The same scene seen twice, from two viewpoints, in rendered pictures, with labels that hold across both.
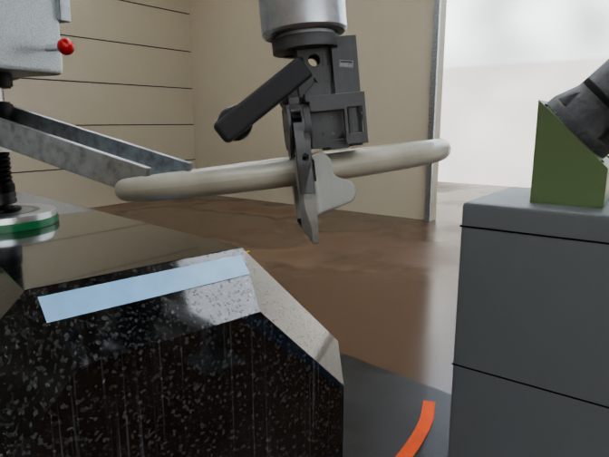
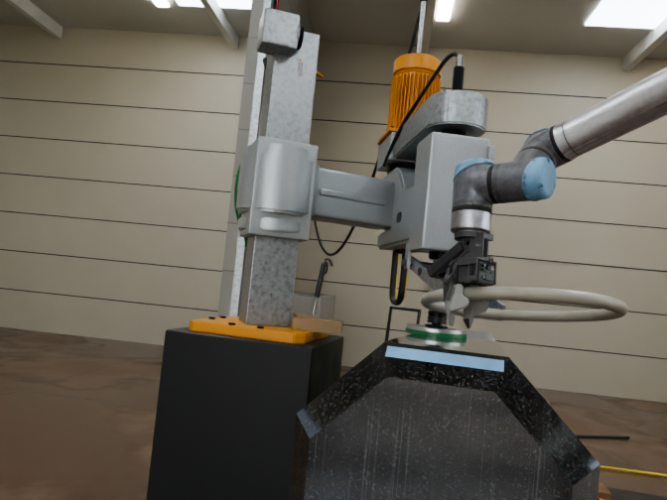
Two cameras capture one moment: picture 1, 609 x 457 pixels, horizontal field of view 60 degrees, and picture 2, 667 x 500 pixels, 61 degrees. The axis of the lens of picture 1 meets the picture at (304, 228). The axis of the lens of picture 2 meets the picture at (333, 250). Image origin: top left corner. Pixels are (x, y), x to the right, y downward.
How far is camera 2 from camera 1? 1.02 m
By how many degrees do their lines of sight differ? 60
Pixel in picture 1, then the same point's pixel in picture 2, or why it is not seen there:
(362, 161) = (483, 291)
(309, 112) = (456, 265)
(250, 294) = (495, 381)
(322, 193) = (455, 302)
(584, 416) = not seen: outside the picture
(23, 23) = not seen: hidden behind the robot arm
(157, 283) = (443, 357)
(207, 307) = (463, 378)
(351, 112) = (474, 266)
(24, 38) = not seen: hidden behind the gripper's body
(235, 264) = (496, 363)
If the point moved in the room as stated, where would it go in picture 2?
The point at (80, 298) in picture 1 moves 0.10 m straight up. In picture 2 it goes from (403, 351) to (407, 315)
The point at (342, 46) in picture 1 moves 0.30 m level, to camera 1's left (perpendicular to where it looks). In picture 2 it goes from (477, 237) to (395, 239)
